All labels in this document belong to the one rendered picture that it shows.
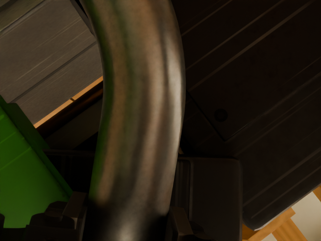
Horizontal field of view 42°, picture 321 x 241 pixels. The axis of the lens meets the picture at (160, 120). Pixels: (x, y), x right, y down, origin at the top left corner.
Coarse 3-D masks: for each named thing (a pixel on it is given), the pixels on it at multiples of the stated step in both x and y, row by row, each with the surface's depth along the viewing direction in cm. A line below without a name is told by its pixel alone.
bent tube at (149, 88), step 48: (96, 0) 14; (144, 0) 14; (144, 48) 14; (144, 96) 14; (96, 144) 15; (144, 144) 14; (96, 192) 14; (144, 192) 14; (96, 240) 14; (144, 240) 14
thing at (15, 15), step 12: (0, 0) 18; (12, 0) 18; (24, 0) 19; (36, 0) 19; (48, 0) 19; (0, 12) 19; (12, 12) 19; (24, 12) 19; (0, 24) 19; (12, 24) 19
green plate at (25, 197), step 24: (0, 96) 18; (0, 120) 17; (24, 120) 24; (0, 144) 17; (24, 144) 17; (0, 168) 17; (24, 168) 17; (48, 168) 17; (0, 192) 17; (24, 192) 17; (48, 192) 17; (72, 192) 18; (24, 216) 17
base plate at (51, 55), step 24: (24, 24) 55; (48, 24) 58; (72, 24) 62; (0, 48) 56; (24, 48) 60; (48, 48) 64; (72, 48) 69; (96, 48) 74; (0, 72) 61; (24, 72) 66; (48, 72) 71; (72, 72) 77; (96, 72) 84; (24, 96) 73; (48, 96) 79; (72, 96) 86
